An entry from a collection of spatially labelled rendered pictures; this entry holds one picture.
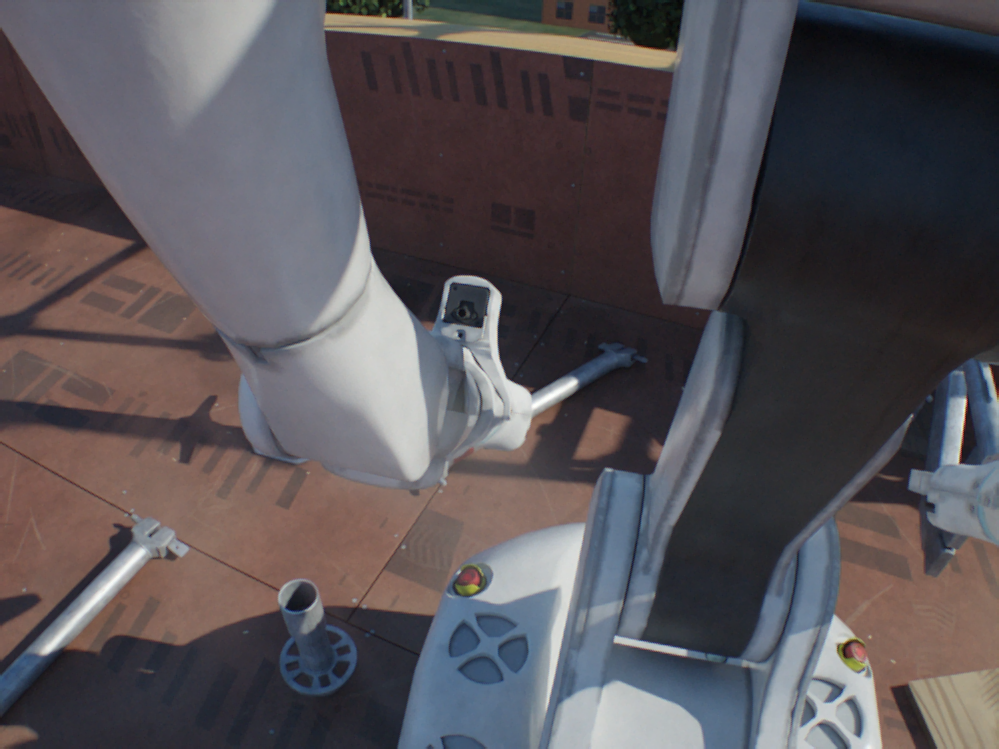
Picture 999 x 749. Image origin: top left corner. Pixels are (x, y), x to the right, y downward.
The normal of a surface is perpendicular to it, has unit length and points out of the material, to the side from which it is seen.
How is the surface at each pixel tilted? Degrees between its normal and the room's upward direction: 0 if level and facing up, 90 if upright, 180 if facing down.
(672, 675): 7
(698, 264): 106
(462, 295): 50
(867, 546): 0
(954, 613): 0
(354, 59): 90
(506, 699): 31
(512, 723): 38
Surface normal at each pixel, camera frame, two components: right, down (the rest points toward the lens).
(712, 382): -0.99, -0.04
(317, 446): -0.25, 0.83
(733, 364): -0.19, 0.00
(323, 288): 0.73, 0.59
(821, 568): -0.07, -0.36
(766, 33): -0.24, 0.60
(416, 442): 0.97, 0.14
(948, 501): -0.76, -0.14
